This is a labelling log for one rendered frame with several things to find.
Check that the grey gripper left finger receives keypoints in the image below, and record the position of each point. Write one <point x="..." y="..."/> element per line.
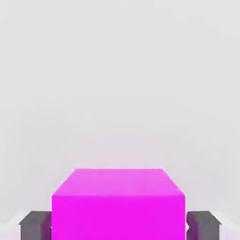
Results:
<point x="31" y="226"/>

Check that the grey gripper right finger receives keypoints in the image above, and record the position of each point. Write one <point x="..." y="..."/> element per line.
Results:
<point x="203" y="226"/>

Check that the small magenta cube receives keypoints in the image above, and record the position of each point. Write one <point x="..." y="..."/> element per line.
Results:
<point x="118" y="210"/>

